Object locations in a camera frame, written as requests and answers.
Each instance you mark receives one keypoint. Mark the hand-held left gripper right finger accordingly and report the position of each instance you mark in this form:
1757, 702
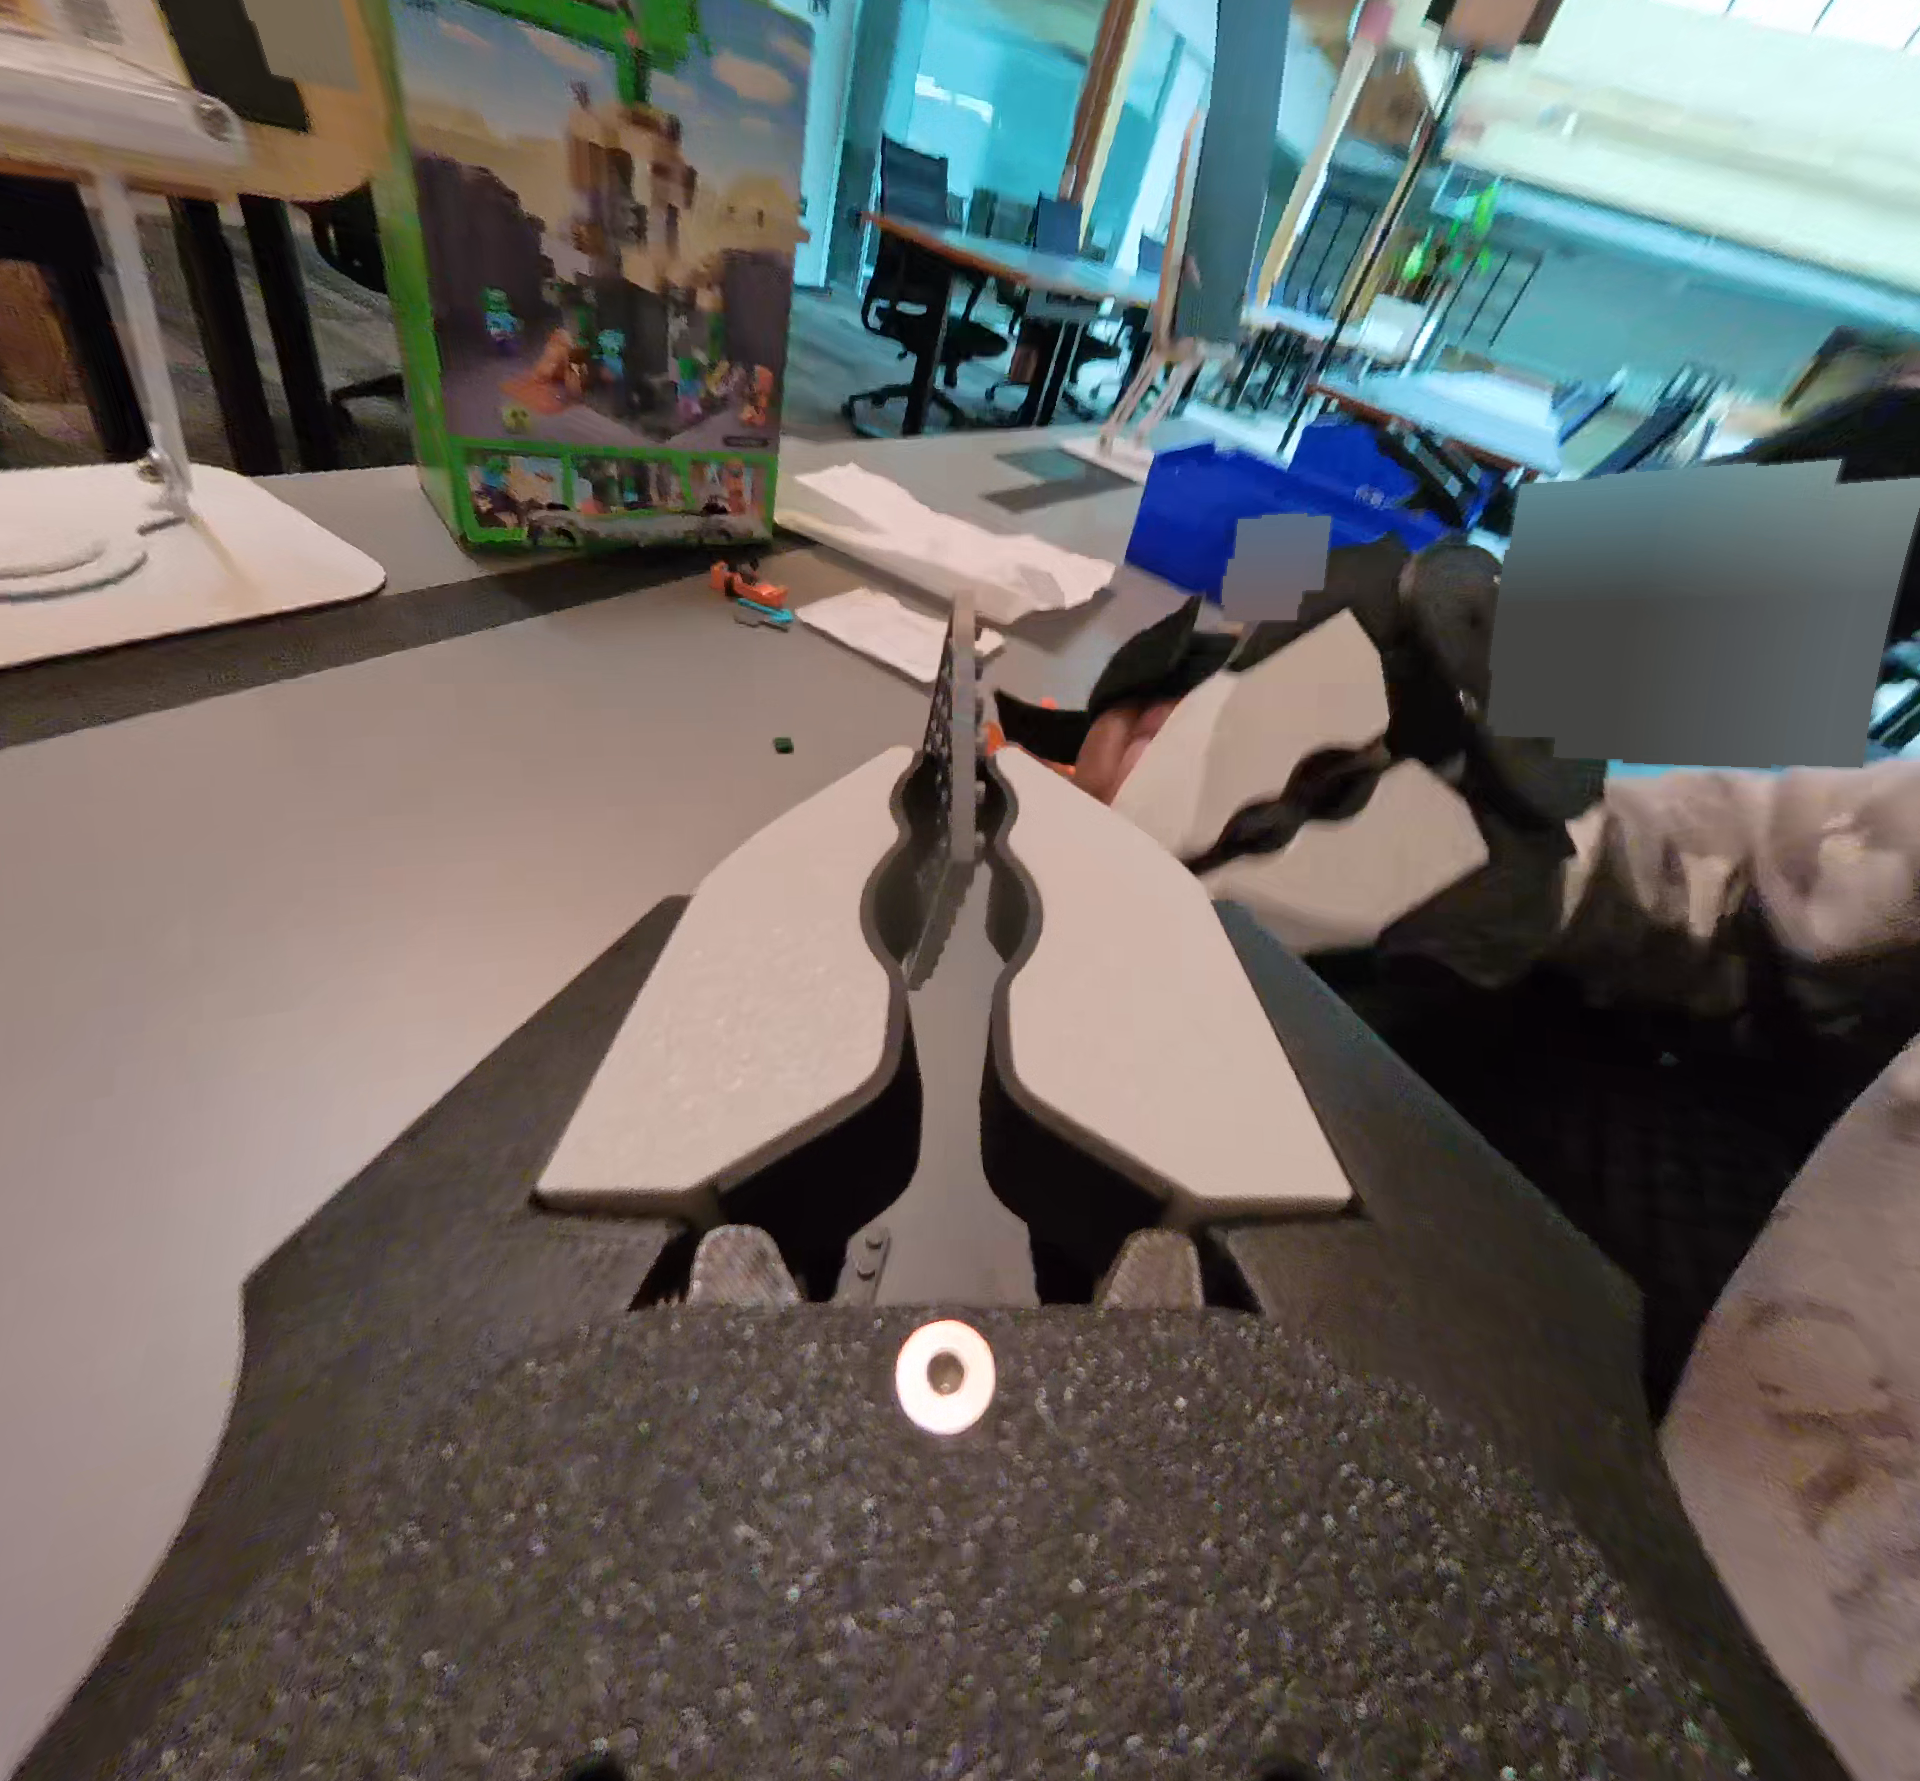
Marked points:
1169, 1047

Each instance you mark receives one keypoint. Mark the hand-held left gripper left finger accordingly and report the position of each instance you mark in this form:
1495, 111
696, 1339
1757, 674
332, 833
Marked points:
736, 1032

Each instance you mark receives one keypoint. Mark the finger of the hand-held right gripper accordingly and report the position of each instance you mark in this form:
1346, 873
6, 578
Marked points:
1277, 715
1367, 865

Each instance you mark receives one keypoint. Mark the grey lego baseplate build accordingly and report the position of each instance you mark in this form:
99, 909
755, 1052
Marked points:
864, 1264

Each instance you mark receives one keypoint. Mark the large dark grey lego plate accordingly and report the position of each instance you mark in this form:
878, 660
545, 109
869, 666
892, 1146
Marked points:
952, 761

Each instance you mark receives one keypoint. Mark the person's right forearm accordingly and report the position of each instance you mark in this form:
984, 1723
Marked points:
1725, 881

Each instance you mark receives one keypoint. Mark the orange and teal lego assembly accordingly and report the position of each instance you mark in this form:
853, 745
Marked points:
749, 592

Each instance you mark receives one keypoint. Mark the colourful lego box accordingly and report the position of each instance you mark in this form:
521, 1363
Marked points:
599, 283

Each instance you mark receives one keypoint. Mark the person's right hand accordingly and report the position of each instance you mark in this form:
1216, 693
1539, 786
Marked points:
1125, 754

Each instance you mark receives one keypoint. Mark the blue plastic storage bin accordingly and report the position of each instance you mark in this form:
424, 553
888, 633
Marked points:
1200, 507

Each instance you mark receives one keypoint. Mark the white crumpled paper bag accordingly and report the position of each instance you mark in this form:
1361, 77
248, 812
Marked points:
930, 537

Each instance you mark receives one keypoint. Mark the green plant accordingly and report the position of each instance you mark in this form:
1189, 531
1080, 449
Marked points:
1442, 245

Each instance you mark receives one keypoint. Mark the white instruction sheet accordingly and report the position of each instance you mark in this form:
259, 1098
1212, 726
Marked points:
885, 630

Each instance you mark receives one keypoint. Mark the brown-edged office desk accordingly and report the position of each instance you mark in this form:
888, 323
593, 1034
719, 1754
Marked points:
1020, 264

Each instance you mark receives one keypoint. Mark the black office chair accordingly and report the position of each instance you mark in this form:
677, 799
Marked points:
914, 296

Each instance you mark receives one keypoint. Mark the wood-rimmed panel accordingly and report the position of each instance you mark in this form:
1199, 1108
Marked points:
180, 12
1245, 86

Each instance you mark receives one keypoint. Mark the white stand base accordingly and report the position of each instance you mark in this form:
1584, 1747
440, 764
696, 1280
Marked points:
226, 567

